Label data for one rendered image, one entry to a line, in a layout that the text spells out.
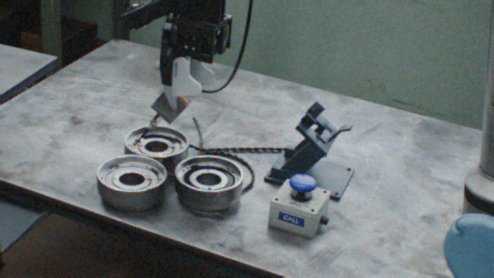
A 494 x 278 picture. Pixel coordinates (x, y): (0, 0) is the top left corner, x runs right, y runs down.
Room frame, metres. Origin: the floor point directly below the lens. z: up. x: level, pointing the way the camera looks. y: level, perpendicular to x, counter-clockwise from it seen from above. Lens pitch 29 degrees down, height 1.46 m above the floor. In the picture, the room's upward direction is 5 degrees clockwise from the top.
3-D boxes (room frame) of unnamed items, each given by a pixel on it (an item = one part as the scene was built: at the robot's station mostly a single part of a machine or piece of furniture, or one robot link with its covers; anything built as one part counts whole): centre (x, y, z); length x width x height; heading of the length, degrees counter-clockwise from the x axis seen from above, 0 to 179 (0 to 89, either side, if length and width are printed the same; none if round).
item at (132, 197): (0.99, 0.17, 0.82); 0.10 x 0.10 x 0.04
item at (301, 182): (0.96, -0.09, 0.85); 0.04 x 0.04 x 0.05
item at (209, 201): (1.01, 0.05, 0.82); 0.10 x 0.10 x 0.04
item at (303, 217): (0.96, -0.09, 0.82); 0.08 x 0.07 x 0.05; 69
